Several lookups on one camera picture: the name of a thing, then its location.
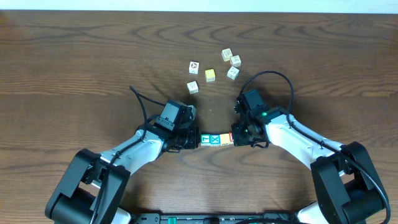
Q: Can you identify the green block letter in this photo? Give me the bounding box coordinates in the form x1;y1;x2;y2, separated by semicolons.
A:
201;134;211;146

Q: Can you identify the red block letter M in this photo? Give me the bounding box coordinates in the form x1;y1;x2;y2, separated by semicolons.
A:
229;132;234;144

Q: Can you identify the blue block letter X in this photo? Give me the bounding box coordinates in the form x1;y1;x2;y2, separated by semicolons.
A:
210;134;221;147

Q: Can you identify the plain yellow wooden block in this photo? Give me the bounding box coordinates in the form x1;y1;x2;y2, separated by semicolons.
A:
220;133;231;146

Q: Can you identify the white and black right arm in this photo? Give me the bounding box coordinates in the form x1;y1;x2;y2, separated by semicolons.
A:
232;103;391;223

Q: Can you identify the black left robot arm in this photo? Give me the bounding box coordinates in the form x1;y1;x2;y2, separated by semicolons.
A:
45;124;200;223

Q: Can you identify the white block letter W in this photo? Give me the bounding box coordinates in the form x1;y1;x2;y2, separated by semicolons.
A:
187;81;199;94

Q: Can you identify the white block bird drawing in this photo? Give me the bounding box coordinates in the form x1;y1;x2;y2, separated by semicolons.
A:
227;67;240;80

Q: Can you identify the yellow top wooden block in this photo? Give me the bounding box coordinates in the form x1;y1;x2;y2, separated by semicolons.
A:
205;69;216;82

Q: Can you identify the white block red circle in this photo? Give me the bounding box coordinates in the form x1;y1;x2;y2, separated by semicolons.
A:
188;62;200;75

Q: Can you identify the tan block letter K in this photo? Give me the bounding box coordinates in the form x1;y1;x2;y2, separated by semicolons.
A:
229;55;242;67

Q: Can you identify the tan block top back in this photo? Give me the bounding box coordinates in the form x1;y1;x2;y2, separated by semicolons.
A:
221;48;233;62

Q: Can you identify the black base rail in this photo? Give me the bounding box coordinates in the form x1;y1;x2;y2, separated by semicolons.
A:
129;212;298;224

